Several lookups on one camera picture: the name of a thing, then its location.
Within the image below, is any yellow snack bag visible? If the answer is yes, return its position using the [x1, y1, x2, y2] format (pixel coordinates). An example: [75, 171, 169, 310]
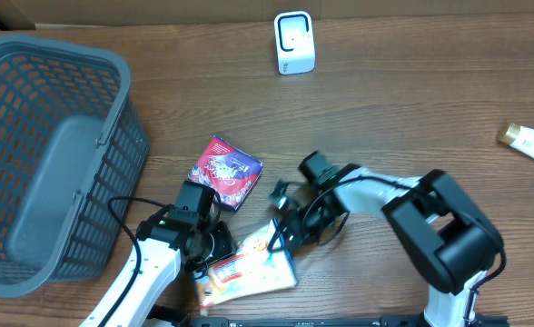
[193, 219, 298, 316]

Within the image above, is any red purple pad pack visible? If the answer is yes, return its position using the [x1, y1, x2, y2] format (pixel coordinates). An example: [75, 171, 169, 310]
[188, 135, 263, 212]

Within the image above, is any white tube gold cap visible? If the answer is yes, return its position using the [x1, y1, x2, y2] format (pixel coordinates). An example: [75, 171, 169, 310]
[498, 123, 534, 159]

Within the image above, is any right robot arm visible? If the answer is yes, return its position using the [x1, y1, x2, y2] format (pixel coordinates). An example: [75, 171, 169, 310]
[268, 151, 509, 326]

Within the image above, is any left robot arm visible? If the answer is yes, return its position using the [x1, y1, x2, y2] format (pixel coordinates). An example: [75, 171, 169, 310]
[82, 181, 236, 326]

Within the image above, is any white barcode scanner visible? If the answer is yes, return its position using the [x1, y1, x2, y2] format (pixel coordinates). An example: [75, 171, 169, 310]
[273, 11, 316, 75]

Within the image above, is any grey plastic basket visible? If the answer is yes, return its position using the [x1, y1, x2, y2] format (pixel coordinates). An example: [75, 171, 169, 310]
[0, 35, 150, 298]

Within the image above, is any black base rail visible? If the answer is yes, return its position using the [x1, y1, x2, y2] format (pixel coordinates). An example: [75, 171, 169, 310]
[148, 308, 509, 327]

